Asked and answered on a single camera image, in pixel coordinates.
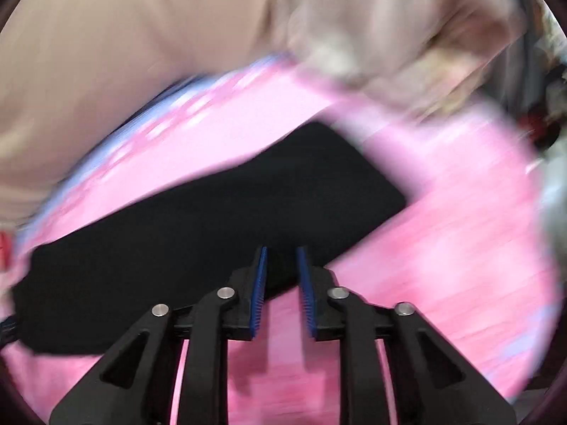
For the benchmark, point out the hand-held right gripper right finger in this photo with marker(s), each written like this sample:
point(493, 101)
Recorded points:
point(306, 301)

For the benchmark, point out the black pants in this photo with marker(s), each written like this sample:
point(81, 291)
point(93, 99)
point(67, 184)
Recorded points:
point(221, 195)

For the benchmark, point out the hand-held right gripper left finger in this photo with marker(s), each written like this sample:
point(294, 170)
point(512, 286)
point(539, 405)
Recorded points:
point(260, 292)

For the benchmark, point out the beige duvet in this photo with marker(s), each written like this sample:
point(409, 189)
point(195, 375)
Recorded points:
point(110, 53)

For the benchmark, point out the cream floral blanket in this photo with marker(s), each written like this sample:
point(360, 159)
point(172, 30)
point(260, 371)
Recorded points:
point(398, 31)

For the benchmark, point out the pink floral bed sheet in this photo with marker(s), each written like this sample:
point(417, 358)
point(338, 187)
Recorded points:
point(443, 230)

